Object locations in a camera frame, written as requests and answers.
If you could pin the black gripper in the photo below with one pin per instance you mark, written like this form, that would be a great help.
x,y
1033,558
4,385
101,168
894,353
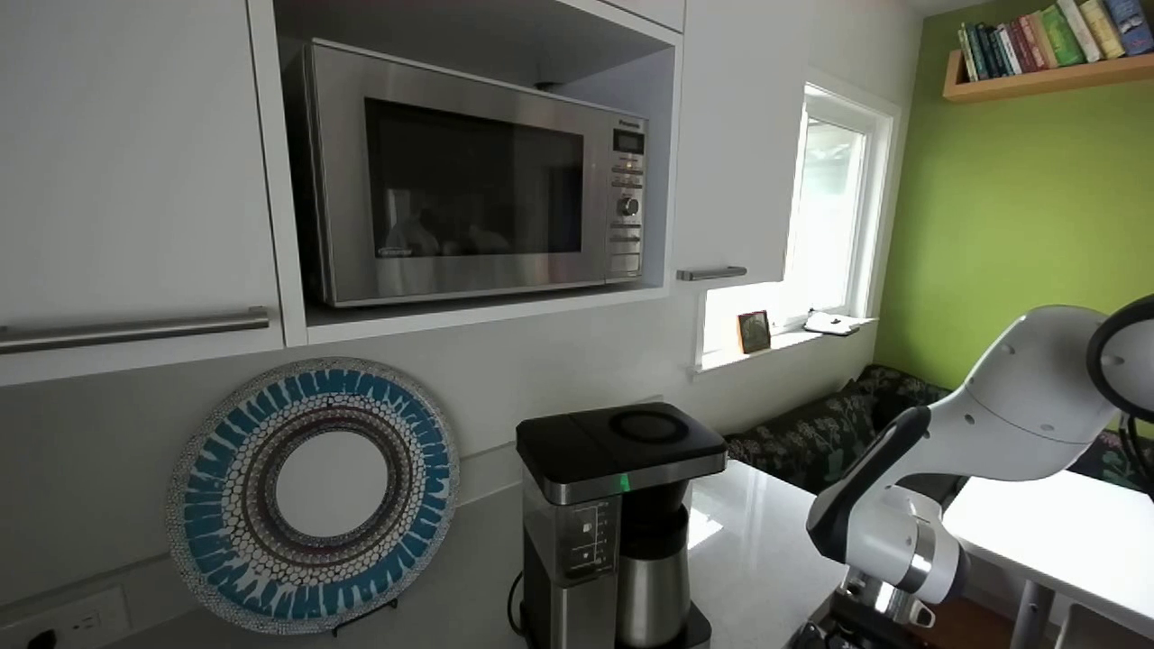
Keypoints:
x,y
868,614

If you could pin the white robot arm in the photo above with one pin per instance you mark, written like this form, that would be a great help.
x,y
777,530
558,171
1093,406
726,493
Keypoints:
x,y
1028,409

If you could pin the dark patterned bench cushion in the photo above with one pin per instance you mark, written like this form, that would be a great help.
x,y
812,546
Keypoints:
x,y
821,441

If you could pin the white table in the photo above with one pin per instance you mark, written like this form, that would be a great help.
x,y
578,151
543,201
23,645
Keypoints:
x,y
1084,552

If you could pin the steel thermal carafe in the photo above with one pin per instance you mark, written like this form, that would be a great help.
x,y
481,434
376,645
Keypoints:
x,y
654,608

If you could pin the small dark clock on sill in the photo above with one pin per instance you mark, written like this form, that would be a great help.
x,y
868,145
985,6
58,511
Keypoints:
x,y
755,332

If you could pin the black and steel coffee maker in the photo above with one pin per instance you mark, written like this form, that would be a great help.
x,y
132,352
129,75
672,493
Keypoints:
x,y
578,475

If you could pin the blue woven round plate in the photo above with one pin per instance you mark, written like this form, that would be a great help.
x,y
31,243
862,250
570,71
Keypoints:
x,y
310,496

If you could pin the white upper cabinet door right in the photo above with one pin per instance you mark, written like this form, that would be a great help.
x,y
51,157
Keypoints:
x,y
736,133

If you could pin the white cabinet door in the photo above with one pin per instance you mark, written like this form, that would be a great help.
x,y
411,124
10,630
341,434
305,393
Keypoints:
x,y
736,133
132,177

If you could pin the row of books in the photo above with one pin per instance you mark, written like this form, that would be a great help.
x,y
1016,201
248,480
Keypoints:
x,y
1064,35

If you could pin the stainless steel microwave oven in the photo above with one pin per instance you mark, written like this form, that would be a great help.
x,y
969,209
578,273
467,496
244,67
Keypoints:
x,y
433,185

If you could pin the white upper cabinet door left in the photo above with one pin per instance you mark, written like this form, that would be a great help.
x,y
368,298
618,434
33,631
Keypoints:
x,y
132,177

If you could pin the silver cabinet handle right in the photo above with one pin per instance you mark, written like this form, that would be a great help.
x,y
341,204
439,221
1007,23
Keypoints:
x,y
711,273

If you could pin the silver cabinet handle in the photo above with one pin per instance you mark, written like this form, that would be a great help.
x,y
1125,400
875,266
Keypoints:
x,y
101,332
711,273

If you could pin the window with white frame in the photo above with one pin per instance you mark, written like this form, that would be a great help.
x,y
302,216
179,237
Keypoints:
x,y
839,204

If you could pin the wooden wall bookshelf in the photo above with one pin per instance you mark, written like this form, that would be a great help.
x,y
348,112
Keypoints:
x,y
973,90

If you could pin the silver cabinet handle left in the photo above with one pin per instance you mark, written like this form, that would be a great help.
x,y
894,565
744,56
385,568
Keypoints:
x,y
101,332

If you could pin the white wall power outlet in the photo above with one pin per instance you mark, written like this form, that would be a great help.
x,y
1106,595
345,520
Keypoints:
x,y
91,623

